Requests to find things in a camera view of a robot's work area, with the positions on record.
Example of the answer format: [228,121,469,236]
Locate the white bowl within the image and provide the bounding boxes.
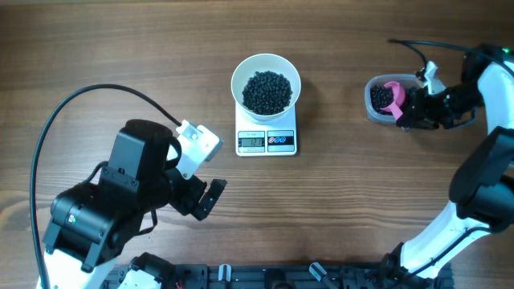
[230,53,302,122]

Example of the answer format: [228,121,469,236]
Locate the black beans in bowl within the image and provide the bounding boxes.
[242,71,292,116]

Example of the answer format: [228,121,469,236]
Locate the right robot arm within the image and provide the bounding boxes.
[374,43,513,288]

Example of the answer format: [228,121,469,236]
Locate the pink measuring scoop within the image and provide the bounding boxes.
[381,81,406,120]

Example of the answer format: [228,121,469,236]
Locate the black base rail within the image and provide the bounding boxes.
[100,253,455,289]

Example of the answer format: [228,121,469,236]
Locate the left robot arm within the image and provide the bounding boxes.
[39,119,226,288]

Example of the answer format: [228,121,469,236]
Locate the clear plastic container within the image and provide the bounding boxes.
[364,73,479,129]

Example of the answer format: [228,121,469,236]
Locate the white digital kitchen scale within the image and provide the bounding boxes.
[235,104,298,157]

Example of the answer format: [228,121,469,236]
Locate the left black cable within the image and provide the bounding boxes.
[30,83,184,289]

